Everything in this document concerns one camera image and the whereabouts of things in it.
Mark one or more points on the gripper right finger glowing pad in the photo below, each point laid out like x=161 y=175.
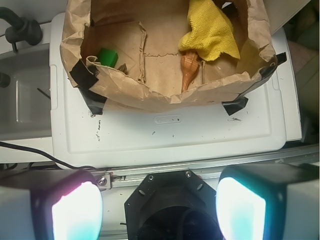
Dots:
x=269 y=201

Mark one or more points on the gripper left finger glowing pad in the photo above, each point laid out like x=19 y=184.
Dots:
x=50 y=205

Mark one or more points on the yellow cloth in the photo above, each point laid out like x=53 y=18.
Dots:
x=211 y=32

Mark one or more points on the black tape right front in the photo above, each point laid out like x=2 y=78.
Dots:
x=232 y=107

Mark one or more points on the black tape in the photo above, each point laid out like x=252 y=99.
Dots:
x=94 y=101
x=232 y=107

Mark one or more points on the grey sink basin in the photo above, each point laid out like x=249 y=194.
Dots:
x=25 y=105

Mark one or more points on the white plastic bin lid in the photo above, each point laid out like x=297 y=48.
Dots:
x=120 y=138

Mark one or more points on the black tape left front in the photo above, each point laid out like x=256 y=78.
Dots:
x=94 y=101

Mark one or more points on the black tape right rim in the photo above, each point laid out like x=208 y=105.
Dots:
x=267 y=71

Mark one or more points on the black tape rim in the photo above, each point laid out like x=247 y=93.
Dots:
x=85 y=77
x=267 y=71

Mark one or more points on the black tape left rim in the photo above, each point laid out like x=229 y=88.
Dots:
x=85 y=77

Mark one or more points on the orange spiral seashell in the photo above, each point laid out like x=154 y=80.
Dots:
x=189 y=67

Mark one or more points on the green block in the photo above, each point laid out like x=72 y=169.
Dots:
x=107 y=57

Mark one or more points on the black faucet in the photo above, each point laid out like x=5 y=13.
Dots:
x=21 y=29

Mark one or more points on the brown paper bag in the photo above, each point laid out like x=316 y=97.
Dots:
x=145 y=34

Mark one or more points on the aluminium rail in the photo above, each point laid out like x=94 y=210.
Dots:
x=208 y=169

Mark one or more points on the black octagonal mount plate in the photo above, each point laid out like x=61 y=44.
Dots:
x=175 y=205

